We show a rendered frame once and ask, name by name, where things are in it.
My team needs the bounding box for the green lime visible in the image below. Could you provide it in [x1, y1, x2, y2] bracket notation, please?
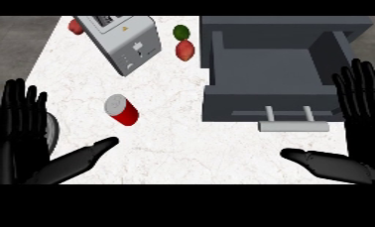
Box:
[171, 24, 191, 42]

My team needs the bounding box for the red apple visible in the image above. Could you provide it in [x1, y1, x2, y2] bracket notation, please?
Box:
[174, 40, 196, 62]

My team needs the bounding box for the grey cabinet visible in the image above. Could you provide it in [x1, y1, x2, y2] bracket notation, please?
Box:
[199, 16, 373, 70]

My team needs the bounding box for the grey rounded object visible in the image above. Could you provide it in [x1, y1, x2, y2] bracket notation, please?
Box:
[45, 111, 61, 156]

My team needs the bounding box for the red can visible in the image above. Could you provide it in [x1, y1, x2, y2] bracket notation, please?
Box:
[101, 93, 140, 127]

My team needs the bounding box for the grey open drawer box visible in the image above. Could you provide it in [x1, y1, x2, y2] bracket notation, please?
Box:
[209, 30, 355, 88]

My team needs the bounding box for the red fruit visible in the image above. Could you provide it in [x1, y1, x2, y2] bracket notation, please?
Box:
[67, 18, 86, 36]

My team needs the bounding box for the grey drawer front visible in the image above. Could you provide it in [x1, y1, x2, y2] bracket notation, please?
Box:
[200, 84, 346, 123]

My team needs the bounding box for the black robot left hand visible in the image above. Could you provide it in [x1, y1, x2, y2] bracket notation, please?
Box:
[0, 77, 119, 185]

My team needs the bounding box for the pale grey drawer handle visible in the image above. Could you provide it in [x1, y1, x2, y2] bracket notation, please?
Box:
[256, 105, 329, 133]

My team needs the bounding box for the silver toaster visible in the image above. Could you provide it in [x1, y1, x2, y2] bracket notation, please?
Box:
[72, 16, 162, 77]

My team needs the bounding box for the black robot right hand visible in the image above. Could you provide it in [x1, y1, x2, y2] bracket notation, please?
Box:
[280, 57, 375, 185]

